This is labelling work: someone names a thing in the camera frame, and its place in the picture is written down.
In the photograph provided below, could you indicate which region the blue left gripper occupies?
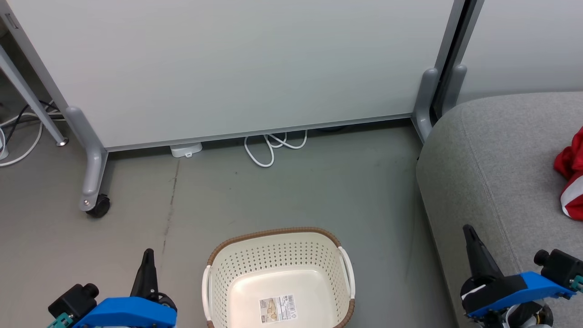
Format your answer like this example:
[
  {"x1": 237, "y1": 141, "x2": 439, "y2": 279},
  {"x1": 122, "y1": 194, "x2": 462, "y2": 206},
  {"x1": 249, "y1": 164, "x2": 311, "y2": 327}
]
[{"x1": 73, "y1": 248, "x2": 178, "y2": 328}]

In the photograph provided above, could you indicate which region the narrow white partition panel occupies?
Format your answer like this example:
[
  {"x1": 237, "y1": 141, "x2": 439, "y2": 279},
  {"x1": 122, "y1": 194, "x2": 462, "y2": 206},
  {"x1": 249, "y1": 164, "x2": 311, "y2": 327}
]
[{"x1": 433, "y1": 0, "x2": 583, "y2": 121}]

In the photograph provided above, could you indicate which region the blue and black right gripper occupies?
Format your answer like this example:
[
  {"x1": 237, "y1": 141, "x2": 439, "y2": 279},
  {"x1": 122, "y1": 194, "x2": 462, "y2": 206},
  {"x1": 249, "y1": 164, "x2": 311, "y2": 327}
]
[{"x1": 460, "y1": 224, "x2": 576, "y2": 318}]

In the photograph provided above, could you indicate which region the grey partition foot with caster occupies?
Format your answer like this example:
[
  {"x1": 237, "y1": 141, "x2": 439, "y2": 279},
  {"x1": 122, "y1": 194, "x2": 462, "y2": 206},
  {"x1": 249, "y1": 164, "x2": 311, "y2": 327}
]
[{"x1": 65, "y1": 106, "x2": 111, "y2": 218}]

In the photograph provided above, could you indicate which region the large white partition panel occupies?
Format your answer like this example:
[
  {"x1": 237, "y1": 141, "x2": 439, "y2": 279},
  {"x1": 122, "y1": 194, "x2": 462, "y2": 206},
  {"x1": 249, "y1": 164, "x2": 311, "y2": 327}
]
[{"x1": 0, "y1": 0, "x2": 466, "y2": 152}]

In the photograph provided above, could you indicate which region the looped white cable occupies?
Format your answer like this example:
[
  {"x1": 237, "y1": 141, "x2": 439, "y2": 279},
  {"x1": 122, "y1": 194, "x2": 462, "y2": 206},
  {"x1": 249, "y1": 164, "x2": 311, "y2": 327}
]
[{"x1": 244, "y1": 129, "x2": 308, "y2": 168}]

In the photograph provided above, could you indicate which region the flat white power adapter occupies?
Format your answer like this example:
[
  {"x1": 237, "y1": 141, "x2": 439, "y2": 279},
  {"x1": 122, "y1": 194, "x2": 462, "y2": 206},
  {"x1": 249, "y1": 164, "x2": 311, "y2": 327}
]
[{"x1": 170, "y1": 143, "x2": 203, "y2": 159}]

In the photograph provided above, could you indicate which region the cream perforated laundry basket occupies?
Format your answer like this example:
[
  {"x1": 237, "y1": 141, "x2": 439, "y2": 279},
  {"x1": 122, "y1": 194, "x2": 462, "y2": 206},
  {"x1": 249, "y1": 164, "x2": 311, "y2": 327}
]
[{"x1": 202, "y1": 227, "x2": 356, "y2": 328}]

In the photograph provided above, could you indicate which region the paper barcode label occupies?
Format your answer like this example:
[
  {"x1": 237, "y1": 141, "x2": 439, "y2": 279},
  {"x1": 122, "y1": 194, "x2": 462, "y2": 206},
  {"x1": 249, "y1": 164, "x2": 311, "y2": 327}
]
[{"x1": 259, "y1": 295, "x2": 298, "y2": 324}]

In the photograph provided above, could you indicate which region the grey fabric sofa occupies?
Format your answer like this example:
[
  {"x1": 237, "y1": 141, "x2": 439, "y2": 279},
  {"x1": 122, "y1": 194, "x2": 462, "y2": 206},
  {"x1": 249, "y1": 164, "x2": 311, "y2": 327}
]
[{"x1": 415, "y1": 91, "x2": 583, "y2": 328}]

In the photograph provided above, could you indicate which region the desk with pale metal legs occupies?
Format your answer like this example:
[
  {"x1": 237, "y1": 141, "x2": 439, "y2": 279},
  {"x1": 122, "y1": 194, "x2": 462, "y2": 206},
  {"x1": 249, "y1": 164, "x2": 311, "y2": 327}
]
[{"x1": 0, "y1": 45, "x2": 69, "y2": 147}]

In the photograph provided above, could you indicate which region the red and white garment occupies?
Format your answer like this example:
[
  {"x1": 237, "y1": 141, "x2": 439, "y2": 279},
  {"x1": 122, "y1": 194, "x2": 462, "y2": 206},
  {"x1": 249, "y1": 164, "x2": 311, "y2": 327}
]
[{"x1": 553, "y1": 128, "x2": 583, "y2": 221}]

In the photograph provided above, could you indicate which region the long white cable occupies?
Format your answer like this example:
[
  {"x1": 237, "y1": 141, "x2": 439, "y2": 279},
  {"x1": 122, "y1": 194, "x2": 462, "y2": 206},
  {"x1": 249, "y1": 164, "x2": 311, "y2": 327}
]
[{"x1": 0, "y1": 112, "x2": 45, "y2": 167}]

